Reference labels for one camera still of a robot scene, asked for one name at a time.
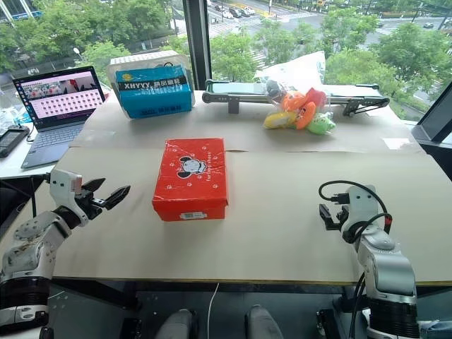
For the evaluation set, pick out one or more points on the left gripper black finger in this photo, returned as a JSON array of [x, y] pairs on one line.
[[118, 196], [94, 185]]

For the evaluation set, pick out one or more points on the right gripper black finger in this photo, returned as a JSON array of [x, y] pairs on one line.
[[332, 226], [325, 212]]

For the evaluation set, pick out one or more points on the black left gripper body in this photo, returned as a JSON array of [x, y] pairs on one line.
[[90, 205]]

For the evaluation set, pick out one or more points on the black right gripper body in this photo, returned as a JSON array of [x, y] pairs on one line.
[[341, 219]]

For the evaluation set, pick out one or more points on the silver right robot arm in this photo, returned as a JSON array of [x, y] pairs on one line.
[[385, 257]]

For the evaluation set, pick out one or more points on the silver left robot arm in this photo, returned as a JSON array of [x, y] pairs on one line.
[[31, 240]]

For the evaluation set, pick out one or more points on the red shoe box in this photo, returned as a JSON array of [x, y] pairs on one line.
[[192, 176]]

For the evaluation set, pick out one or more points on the blue cardboard box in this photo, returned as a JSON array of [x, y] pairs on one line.
[[152, 95]]

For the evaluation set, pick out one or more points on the grey open laptop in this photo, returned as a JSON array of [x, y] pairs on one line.
[[60, 106]]

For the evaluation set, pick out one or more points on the green plush toy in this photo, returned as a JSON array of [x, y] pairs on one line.
[[319, 125]]

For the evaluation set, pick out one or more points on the black handheld device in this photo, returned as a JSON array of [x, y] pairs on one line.
[[10, 139]]

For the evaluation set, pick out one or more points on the yellow plush toy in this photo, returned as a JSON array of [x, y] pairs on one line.
[[279, 120]]

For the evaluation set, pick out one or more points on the orange plush toy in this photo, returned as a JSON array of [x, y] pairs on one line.
[[298, 106]]

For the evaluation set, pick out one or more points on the red plush toy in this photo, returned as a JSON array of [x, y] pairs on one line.
[[316, 96]]

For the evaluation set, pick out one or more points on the grey rounded shape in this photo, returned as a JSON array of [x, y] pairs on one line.
[[263, 323], [176, 323]]

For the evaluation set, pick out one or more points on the dark grey plush toy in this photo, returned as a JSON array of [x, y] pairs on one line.
[[273, 90]]

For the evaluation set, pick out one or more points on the white box in plastic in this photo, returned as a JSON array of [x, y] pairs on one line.
[[141, 58]]

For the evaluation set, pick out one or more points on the black monitor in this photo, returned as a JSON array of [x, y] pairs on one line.
[[436, 120]]

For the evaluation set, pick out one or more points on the clear plastic bag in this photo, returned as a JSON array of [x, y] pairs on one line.
[[300, 69]]

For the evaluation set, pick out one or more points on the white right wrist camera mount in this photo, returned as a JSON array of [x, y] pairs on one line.
[[362, 205]]

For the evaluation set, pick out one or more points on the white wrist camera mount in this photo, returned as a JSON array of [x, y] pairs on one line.
[[362, 205], [61, 183]]

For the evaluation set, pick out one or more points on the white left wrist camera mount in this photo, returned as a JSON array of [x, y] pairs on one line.
[[61, 183]]

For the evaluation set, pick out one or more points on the dark window frame post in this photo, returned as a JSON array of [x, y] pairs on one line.
[[197, 42]]

